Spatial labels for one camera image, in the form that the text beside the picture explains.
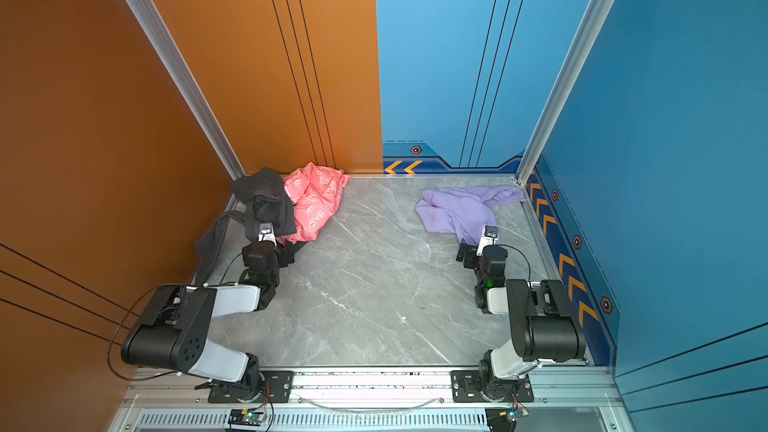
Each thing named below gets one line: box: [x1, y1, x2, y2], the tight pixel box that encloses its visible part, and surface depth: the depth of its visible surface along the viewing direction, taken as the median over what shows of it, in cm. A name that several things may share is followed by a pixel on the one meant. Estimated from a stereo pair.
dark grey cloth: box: [193, 168, 297, 285], surface depth 98 cm
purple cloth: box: [415, 185, 526, 246], surface depth 107 cm
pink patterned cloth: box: [276, 162, 351, 243], surface depth 102 cm
